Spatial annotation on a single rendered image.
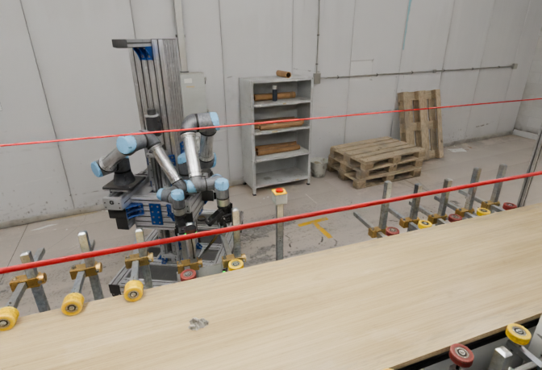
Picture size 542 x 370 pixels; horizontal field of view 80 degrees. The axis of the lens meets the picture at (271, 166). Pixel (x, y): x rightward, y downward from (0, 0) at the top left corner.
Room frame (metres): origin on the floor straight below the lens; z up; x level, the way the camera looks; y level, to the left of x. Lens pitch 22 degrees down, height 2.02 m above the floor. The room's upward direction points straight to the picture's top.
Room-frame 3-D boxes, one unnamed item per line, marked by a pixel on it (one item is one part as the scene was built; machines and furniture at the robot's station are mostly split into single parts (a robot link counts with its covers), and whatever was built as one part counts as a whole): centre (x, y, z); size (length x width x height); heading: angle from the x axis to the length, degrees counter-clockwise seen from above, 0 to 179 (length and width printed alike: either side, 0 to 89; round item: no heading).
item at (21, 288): (1.27, 1.19, 0.95); 0.50 x 0.04 x 0.04; 18
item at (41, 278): (1.25, 1.17, 0.95); 0.14 x 0.06 x 0.05; 108
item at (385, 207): (1.89, -0.75, 0.93); 0.04 x 0.04 x 0.48; 18
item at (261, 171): (4.41, -0.08, 0.78); 0.90 x 0.45 x 1.55; 114
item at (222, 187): (1.67, 0.28, 1.23); 0.09 x 0.08 x 0.11; 20
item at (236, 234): (1.58, 0.20, 0.92); 0.04 x 0.04 x 0.48; 18
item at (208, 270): (1.53, 0.42, 0.75); 0.26 x 0.01 x 0.10; 108
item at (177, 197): (1.76, 0.57, 1.12); 0.09 x 0.08 x 0.11; 60
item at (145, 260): (1.41, 0.70, 0.95); 0.14 x 0.06 x 0.05; 108
